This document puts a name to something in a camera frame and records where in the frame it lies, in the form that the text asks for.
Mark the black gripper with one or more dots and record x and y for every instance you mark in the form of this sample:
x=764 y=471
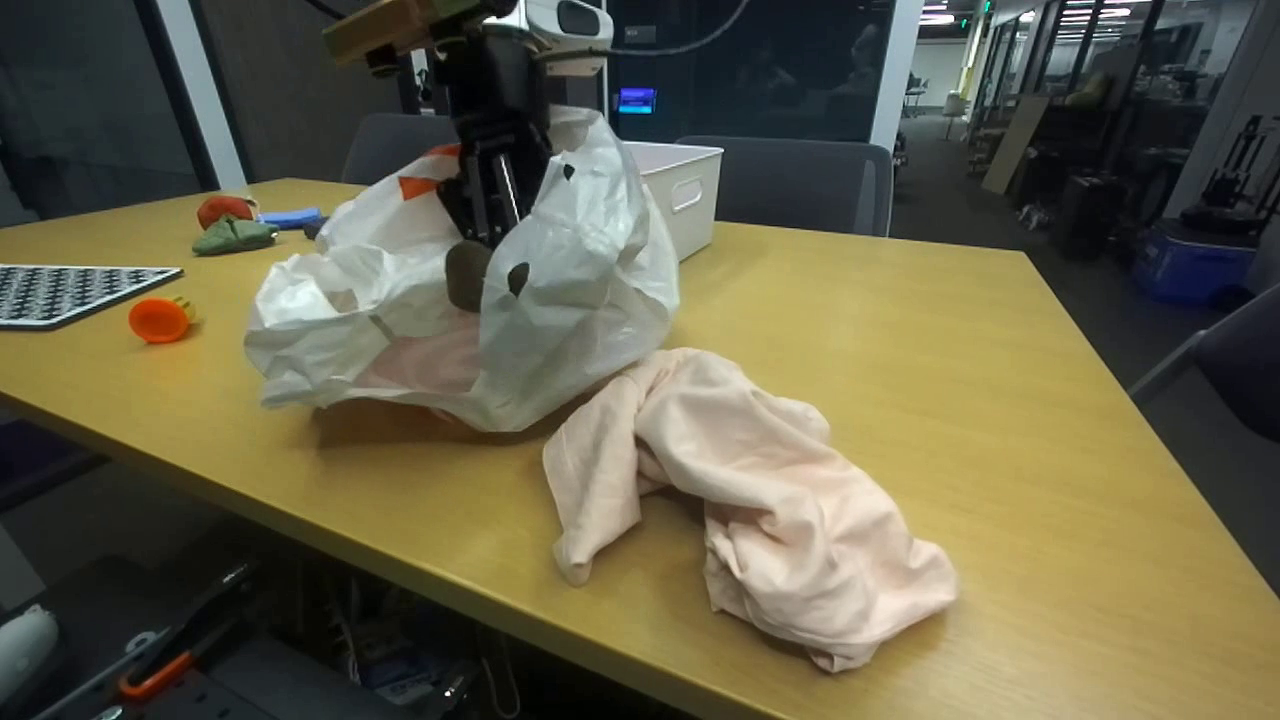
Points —
x=496 y=92

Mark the brown moose plush toy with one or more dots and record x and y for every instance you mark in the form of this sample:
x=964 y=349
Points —
x=466 y=278

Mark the white orange plastic bag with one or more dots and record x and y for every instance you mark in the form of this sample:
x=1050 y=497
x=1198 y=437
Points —
x=572 y=320

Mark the grey office chair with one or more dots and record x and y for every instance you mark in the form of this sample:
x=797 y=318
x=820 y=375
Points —
x=1235 y=365
x=806 y=187
x=393 y=145

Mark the blue lit screen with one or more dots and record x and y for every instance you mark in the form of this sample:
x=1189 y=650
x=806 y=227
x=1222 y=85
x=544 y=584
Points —
x=639 y=100

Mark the white plastic bin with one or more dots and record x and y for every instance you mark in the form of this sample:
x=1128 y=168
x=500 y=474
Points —
x=684 y=194

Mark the blue flat object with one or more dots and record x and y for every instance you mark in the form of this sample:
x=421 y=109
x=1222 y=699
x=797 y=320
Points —
x=290 y=219

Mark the green soft object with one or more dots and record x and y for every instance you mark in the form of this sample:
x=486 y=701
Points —
x=232 y=236

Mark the orange round object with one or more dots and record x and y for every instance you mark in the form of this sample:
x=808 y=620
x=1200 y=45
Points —
x=220 y=209

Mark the small orange object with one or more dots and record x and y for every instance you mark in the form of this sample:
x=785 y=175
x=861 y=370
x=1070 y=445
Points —
x=162 y=320

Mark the pink cloth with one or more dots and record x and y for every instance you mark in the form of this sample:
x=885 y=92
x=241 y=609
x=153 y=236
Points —
x=760 y=504

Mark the grey perforated tray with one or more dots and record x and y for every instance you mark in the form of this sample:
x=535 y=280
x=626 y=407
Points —
x=75 y=290

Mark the wooden board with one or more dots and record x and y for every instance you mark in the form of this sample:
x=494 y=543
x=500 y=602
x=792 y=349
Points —
x=1016 y=145

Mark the black tool with orange grip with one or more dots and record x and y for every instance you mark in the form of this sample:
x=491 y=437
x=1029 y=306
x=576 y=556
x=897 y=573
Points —
x=181 y=644

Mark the black suitcase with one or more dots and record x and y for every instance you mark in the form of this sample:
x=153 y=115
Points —
x=1095 y=219

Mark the blue storage bin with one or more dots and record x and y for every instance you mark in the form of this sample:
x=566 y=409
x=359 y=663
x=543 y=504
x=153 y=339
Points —
x=1189 y=270

